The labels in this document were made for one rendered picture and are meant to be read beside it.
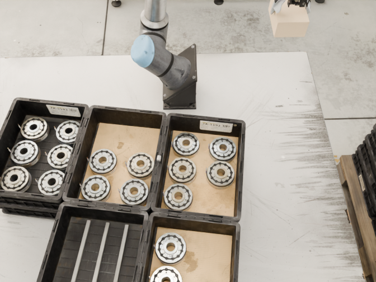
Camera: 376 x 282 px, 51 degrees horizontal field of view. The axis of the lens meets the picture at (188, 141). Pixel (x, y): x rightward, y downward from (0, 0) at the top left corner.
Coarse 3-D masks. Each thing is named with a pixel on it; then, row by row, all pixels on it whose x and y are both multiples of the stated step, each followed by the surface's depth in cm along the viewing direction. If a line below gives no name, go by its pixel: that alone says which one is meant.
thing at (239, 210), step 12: (168, 120) 147; (216, 120) 147; (228, 120) 148; (240, 120) 147; (240, 156) 139; (240, 168) 137; (156, 180) 134; (240, 180) 134; (156, 192) 132; (240, 192) 132; (240, 204) 130; (192, 216) 128; (204, 216) 128; (216, 216) 128; (228, 216) 128; (240, 216) 128
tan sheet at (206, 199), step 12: (180, 132) 156; (204, 144) 153; (204, 156) 150; (204, 168) 148; (168, 180) 145; (204, 180) 145; (192, 192) 143; (204, 192) 143; (216, 192) 143; (228, 192) 143; (192, 204) 140; (204, 204) 140; (216, 204) 140; (228, 204) 140
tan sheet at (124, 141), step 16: (112, 128) 157; (128, 128) 157; (144, 128) 157; (96, 144) 153; (112, 144) 153; (128, 144) 153; (144, 144) 153; (112, 176) 146; (128, 176) 146; (80, 192) 142; (112, 192) 142
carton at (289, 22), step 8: (272, 0) 154; (288, 8) 151; (296, 8) 151; (304, 8) 151; (272, 16) 154; (280, 16) 148; (288, 16) 148; (296, 16) 148; (304, 16) 148; (272, 24) 155; (280, 24) 147; (288, 24) 148; (296, 24) 148; (304, 24) 148; (280, 32) 151; (288, 32) 151; (296, 32) 151; (304, 32) 152
